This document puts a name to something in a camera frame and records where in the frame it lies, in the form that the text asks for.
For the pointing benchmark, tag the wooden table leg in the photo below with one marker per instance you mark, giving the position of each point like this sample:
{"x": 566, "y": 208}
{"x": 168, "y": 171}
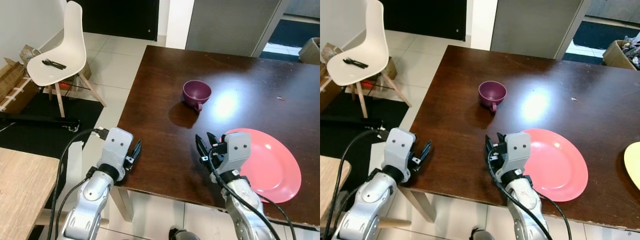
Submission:
{"x": 122, "y": 202}
{"x": 415, "y": 202}

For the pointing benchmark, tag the small brown cardboard box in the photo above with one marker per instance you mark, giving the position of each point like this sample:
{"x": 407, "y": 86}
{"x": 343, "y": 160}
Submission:
{"x": 86, "y": 70}
{"x": 391, "y": 70}

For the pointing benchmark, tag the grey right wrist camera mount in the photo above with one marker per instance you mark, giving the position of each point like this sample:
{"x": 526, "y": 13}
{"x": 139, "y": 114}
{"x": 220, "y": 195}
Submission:
{"x": 235, "y": 150}
{"x": 517, "y": 150}

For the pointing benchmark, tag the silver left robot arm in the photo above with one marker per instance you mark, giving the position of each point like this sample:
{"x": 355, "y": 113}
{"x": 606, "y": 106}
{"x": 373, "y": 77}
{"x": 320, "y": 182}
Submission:
{"x": 365, "y": 210}
{"x": 90, "y": 200}

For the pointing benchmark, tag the open brown cardboard box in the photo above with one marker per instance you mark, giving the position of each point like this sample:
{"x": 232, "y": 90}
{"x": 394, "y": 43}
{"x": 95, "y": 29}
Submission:
{"x": 327, "y": 85}
{"x": 15, "y": 85}

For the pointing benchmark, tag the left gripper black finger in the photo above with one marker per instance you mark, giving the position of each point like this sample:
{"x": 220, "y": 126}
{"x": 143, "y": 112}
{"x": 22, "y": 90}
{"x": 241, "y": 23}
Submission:
{"x": 131, "y": 152}
{"x": 427, "y": 149}
{"x": 138, "y": 149}
{"x": 419, "y": 154}

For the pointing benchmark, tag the black floor mat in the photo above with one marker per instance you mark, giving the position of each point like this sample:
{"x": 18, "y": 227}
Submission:
{"x": 30, "y": 142}
{"x": 332, "y": 142}

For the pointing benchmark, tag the white plastic chair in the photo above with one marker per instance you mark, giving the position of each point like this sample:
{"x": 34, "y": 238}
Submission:
{"x": 65, "y": 45}
{"x": 367, "y": 40}

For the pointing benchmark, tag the pink plate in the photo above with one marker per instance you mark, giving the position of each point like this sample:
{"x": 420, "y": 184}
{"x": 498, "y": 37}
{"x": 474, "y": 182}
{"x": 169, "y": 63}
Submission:
{"x": 555, "y": 165}
{"x": 270, "y": 165}

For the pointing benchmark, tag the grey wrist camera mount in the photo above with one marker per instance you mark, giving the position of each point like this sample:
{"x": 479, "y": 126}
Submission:
{"x": 399, "y": 147}
{"x": 116, "y": 145}
{"x": 235, "y": 150}
{"x": 517, "y": 150}

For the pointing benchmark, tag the cardboard box with clutter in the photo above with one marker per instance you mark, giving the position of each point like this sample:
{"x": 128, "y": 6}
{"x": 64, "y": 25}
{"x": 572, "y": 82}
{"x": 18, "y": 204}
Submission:
{"x": 617, "y": 57}
{"x": 311, "y": 50}

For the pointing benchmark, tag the yellow plate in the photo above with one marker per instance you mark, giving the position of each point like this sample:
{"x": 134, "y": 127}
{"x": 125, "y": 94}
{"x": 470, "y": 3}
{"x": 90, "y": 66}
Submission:
{"x": 634, "y": 162}

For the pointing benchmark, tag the purple cup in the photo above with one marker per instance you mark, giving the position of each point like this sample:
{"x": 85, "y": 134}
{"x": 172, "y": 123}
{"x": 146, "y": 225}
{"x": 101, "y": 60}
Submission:
{"x": 491, "y": 92}
{"x": 195, "y": 92}

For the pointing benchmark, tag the dark doormat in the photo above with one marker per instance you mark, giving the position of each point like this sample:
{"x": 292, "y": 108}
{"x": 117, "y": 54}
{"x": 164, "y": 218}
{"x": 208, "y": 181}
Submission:
{"x": 295, "y": 32}
{"x": 600, "y": 35}

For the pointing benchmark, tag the black stand base bar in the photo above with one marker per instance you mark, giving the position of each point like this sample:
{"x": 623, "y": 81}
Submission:
{"x": 40, "y": 121}
{"x": 350, "y": 121}

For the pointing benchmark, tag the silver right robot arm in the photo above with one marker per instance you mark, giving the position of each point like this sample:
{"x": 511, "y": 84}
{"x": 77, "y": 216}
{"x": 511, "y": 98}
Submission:
{"x": 525, "y": 205}
{"x": 245, "y": 210}

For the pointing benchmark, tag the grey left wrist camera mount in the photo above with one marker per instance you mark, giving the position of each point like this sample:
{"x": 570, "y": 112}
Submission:
{"x": 116, "y": 145}
{"x": 399, "y": 147}

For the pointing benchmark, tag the grey door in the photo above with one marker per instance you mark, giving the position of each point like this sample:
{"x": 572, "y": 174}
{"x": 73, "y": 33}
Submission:
{"x": 535, "y": 25}
{"x": 230, "y": 25}

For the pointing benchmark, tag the large black panel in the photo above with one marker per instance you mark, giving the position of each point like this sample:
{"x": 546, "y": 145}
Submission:
{"x": 425, "y": 17}
{"x": 120, "y": 17}

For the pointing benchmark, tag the dark robot foot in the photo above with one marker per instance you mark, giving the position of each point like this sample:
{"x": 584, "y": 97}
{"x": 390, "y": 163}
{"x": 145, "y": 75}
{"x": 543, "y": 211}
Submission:
{"x": 182, "y": 235}
{"x": 484, "y": 235}

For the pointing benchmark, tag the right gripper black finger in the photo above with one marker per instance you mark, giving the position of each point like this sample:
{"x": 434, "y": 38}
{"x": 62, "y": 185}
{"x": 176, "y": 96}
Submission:
{"x": 490, "y": 148}
{"x": 501, "y": 141}
{"x": 212, "y": 141}
{"x": 201, "y": 147}

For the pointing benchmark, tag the light wooden round bar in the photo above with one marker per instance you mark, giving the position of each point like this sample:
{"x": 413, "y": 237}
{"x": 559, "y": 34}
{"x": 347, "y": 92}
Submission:
{"x": 395, "y": 223}
{"x": 104, "y": 221}

